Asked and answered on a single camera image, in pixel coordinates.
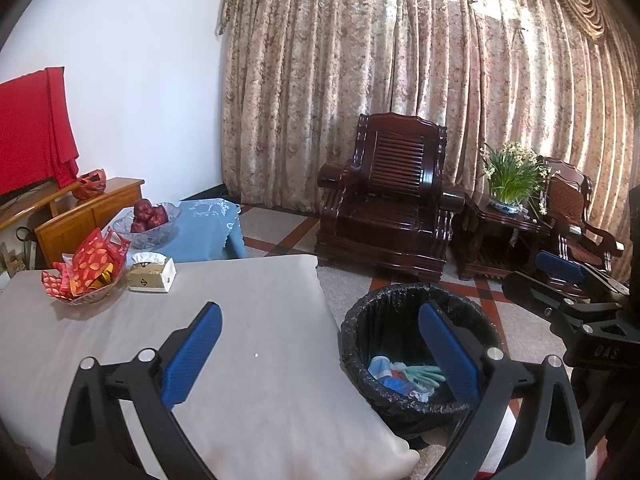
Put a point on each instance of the red woven basket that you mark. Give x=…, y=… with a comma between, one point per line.
x=91, y=186

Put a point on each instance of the blue packet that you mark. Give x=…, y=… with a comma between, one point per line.
x=397, y=386

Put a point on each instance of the bin with black bag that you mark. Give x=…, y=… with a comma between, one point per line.
x=360, y=340

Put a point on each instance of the glass fruit bowl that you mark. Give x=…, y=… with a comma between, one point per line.
x=150, y=237

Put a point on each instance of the glass dish of red packets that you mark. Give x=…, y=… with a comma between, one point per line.
x=87, y=267

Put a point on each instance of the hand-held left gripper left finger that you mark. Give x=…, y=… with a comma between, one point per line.
x=192, y=355

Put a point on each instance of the wooden armchair with cushion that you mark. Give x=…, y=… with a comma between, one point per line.
x=570, y=205

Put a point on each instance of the green glove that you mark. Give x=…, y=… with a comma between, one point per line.
x=425, y=374

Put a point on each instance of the potted green plant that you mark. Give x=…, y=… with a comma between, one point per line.
x=510, y=175

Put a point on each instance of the dark wooden side table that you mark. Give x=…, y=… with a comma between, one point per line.
x=495, y=240

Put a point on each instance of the white and blue wrapper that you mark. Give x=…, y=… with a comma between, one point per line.
x=382, y=365

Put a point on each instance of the beige table cover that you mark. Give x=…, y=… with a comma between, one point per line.
x=260, y=360

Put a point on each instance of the red apple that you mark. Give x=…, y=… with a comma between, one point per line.
x=144, y=208
x=160, y=215
x=137, y=227

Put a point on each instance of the floral curtain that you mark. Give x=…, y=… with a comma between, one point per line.
x=400, y=70

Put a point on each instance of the wooden television cabinet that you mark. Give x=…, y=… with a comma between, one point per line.
x=75, y=225

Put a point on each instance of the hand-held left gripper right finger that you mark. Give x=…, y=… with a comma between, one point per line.
x=450, y=355

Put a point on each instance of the dark wooden armchair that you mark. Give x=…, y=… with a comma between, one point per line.
x=395, y=210

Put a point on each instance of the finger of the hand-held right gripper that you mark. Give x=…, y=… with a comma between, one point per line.
x=560, y=267

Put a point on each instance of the tissue box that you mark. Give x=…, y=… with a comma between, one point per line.
x=150, y=276

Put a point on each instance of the red cloth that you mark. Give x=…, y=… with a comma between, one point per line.
x=35, y=130

